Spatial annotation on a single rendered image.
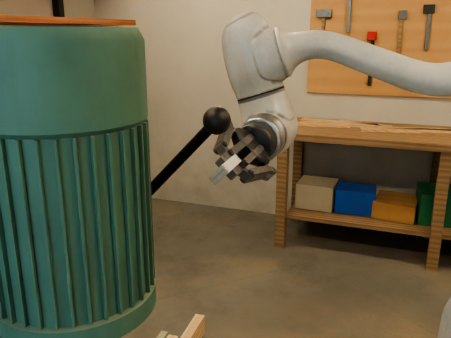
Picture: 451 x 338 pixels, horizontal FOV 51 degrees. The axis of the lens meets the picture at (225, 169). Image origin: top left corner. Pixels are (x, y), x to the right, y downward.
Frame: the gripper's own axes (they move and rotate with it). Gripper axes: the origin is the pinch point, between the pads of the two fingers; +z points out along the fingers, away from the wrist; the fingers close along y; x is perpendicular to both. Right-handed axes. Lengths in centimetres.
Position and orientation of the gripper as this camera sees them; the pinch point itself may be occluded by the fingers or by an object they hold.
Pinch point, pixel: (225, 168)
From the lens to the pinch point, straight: 70.8
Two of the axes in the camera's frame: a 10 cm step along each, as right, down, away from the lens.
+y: -6.8, -7.3, 0.2
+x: 6.7, -6.3, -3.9
